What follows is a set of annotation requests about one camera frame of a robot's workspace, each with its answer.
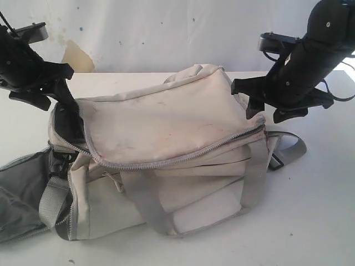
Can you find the white fabric zipper bag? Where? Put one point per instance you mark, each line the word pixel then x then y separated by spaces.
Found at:
pixel 180 156

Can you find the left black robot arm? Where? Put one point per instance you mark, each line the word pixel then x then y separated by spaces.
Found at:
pixel 32 80

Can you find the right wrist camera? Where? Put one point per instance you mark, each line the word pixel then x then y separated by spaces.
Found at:
pixel 275 44

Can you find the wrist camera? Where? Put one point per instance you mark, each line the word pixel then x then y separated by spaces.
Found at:
pixel 275 44
pixel 36 32

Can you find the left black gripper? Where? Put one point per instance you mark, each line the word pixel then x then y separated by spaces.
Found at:
pixel 30 79

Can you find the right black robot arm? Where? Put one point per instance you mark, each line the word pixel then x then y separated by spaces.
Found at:
pixel 331 23

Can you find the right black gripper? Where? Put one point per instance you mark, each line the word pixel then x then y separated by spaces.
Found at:
pixel 290 85

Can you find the beige tape patch on wall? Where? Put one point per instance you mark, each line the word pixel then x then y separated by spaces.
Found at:
pixel 78 59

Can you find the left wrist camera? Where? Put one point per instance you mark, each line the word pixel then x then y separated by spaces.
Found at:
pixel 36 32

